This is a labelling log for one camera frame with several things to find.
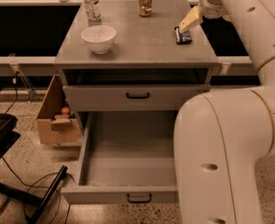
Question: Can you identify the open grey lower drawer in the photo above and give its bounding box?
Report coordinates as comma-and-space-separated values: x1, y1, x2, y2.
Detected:
62, 111, 178, 204

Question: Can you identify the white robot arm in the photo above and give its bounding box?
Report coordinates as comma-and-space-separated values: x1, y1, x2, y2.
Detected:
173, 0, 275, 224

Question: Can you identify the gold patterned can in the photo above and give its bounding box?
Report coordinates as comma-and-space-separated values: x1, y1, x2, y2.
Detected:
139, 0, 152, 17

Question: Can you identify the black floor cable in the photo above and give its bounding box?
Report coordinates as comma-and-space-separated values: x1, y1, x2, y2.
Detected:
0, 72, 76, 224

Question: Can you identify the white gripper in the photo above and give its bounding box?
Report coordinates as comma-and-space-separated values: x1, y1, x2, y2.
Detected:
179, 0, 227, 33

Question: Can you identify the closed grey upper drawer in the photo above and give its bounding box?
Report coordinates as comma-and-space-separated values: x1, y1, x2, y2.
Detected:
63, 85, 209, 112

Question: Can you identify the orange fruit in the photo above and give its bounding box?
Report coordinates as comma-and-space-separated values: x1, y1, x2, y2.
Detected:
61, 106, 70, 115

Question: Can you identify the cardboard box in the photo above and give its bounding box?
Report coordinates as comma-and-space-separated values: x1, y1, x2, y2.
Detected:
36, 75, 81, 146

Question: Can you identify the white ceramic bowl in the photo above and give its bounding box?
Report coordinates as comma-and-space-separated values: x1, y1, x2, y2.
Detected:
81, 25, 117, 54

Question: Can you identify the grey drawer cabinet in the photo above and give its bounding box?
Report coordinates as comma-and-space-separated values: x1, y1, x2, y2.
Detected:
55, 0, 218, 129

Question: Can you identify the black chair base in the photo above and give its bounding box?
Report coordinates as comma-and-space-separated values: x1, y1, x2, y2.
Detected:
0, 90, 71, 224

